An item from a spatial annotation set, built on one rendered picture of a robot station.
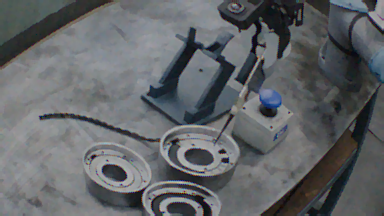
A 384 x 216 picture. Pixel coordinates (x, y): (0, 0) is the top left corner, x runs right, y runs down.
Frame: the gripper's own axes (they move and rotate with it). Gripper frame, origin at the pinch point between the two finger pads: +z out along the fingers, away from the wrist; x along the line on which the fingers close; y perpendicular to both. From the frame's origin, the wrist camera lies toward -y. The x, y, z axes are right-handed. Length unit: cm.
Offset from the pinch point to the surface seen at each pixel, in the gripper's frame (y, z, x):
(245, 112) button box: 0.5, 8.7, 0.8
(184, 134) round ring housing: -8.4, 10.2, 3.7
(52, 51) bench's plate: -10.6, 13.1, 39.9
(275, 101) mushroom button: 3.3, 5.8, -2.5
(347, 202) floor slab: 95, 93, -5
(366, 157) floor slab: 129, 93, 4
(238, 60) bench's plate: 16.1, 13.1, 14.4
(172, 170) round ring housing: -15.4, 9.9, -0.9
